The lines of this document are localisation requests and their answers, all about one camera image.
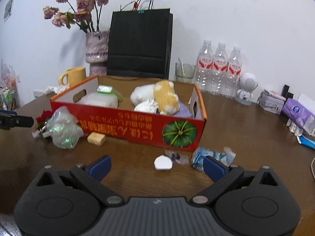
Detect white robot figurine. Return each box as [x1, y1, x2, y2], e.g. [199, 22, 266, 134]
[235, 72, 259, 106]

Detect green white packet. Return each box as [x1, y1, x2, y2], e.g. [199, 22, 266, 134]
[97, 85, 123, 101]

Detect white round case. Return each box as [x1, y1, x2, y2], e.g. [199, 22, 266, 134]
[154, 155, 173, 171]

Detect blue tube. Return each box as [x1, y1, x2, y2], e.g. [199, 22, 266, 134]
[296, 135, 315, 150]

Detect yellow white plush toy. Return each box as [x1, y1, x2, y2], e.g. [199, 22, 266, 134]
[130, 80, 180, 116]

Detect glass cup with spoon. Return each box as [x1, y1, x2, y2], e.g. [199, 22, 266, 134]
[175, 57, 196, 84]

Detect small clear vials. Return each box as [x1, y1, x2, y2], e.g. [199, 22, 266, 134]
[286, 119, 303, 136]

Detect rack of small packets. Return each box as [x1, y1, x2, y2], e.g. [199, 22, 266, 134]
[0, 59, 21, 111]

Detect black paper bag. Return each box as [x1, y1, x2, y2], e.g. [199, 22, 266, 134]
[107, 0, 173, 79]

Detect clear plastic bag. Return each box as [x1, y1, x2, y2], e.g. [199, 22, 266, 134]
[46, 106, 84, 149]

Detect purple tissue pack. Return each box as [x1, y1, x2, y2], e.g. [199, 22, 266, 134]
[282, 98, 315, 129]

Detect dried pink roses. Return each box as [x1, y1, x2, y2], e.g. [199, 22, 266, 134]
[43, 0, 111, 34]

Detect crumpled white tissue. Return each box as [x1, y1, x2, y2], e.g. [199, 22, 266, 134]
[134, 99, 158, 114]
[46, 85, 70, 95]

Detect wall photo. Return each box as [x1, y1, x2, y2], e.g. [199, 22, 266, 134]
[3, 0, 17, 23]

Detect purple cloth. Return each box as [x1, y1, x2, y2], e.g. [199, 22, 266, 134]
[176, 102, 193, 119]

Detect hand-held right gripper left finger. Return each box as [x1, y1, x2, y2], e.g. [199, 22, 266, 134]
[36, 155, 124, 206]

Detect red cardboard box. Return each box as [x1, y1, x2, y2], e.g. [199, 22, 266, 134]
[50, 75, 207, 152]

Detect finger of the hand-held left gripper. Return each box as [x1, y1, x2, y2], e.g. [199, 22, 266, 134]
[0, 110, 34, 130]

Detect yellow mug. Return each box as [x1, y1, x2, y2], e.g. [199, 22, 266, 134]
[58, 66, 87, 88]

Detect blue white wrapper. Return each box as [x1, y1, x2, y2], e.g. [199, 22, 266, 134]
[191, 147, 236, 173]

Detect small clear zip bag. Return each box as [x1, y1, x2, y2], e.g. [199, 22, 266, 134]
[164, 148, 190, 165]

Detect clear water bottle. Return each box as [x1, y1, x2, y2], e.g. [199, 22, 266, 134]
[223, 46, 244, 99]
[193, 39, 214, 93]
[209, 42, 228, 96]

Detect pink textured vase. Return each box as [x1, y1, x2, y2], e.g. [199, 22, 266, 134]
[85, 31, 110, 77]

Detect grey pouch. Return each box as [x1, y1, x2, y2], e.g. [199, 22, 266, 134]
[258, 89, 286, 115]

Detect white box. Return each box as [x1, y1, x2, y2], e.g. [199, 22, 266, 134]
[297, 93, 315, 115]

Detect translucent plastic container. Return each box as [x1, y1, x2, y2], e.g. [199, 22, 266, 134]
[80, 92, 119, 109]

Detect red artificial flower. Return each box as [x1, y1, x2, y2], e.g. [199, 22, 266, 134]
[32, 110, 54, 138]

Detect black small box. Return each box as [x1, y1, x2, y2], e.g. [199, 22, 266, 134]
[282, 85, 295, 99]

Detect white power strip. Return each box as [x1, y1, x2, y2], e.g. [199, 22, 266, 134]
[33, 89, 48, 100]

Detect yellow soap block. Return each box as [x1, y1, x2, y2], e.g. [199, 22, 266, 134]
[87, 132, 106, 146]

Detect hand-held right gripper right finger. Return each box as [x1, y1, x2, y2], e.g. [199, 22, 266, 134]
[192, 156, 280, 205]

